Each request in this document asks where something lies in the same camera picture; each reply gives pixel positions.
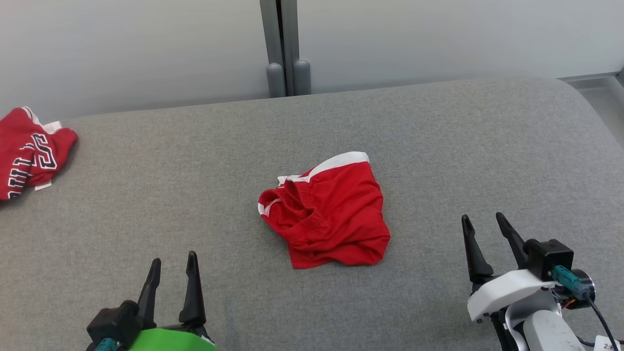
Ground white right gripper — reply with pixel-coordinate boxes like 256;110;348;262
461;212;559;325

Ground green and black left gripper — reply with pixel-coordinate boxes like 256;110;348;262
128;251;216;351

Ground red shorts with white waistband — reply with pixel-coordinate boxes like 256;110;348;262
257;151;391;270

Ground red jersey with letters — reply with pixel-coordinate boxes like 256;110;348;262
0;106;78;201

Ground black right cable teal connector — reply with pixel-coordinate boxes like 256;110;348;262
552;266;621;351

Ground white right cable label tag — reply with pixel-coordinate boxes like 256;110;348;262
594;335;622;351

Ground grey wall base rail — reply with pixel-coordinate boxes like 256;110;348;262
558;72;624;91

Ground grey cylindrical post cap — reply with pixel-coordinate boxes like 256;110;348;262
266;62;287;98
293;59;312;96

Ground grey metal partition post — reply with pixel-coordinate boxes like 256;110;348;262
259;0;299;97

